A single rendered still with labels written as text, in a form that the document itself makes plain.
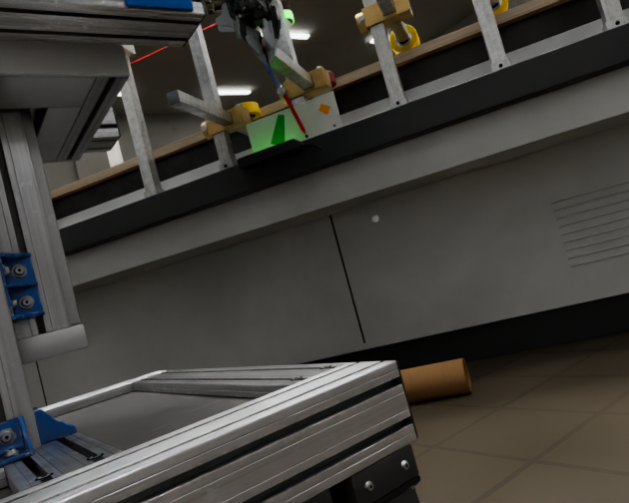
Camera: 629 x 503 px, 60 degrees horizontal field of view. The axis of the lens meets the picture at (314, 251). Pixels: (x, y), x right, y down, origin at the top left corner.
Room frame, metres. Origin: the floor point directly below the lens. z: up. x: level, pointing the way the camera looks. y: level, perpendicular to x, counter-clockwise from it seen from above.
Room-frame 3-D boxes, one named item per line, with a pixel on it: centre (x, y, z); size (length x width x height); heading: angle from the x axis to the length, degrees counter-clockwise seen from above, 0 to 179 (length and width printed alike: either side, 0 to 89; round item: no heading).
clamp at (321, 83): (1.42, -0.09, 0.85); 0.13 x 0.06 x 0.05; 71
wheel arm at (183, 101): (1.43, 0.15, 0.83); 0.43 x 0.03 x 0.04; 161
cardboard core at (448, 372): (1.31, -0.12, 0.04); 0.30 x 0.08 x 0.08; 71
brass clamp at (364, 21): (1.34, -0.32, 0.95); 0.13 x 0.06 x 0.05; 71
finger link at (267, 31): (1.12, -0.02, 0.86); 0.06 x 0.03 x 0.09; 161
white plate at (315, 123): (1.41, -0.03, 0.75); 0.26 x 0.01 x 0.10; 71
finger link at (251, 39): (1.13, 0.01, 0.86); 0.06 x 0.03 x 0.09; 161
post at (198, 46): (1.51, 0.17, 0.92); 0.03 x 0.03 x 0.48; 71
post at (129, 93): (1.59, 0.42, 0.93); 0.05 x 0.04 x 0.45; 71
